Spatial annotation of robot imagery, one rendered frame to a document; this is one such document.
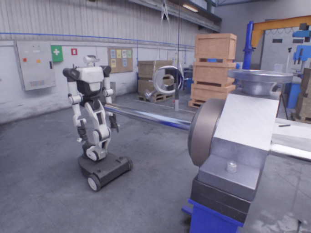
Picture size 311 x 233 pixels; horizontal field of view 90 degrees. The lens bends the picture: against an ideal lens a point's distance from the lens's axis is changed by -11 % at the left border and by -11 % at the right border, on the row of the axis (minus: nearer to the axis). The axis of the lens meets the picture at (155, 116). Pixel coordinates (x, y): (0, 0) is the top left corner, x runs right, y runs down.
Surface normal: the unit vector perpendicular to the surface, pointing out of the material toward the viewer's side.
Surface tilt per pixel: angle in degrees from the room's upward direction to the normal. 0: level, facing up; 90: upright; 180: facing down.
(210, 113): 38
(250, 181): 0
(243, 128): 45
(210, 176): 90
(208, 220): 90
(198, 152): 97
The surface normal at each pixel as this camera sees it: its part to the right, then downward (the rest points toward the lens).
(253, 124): -0.42, -0.48
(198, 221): -0.60, 0.26
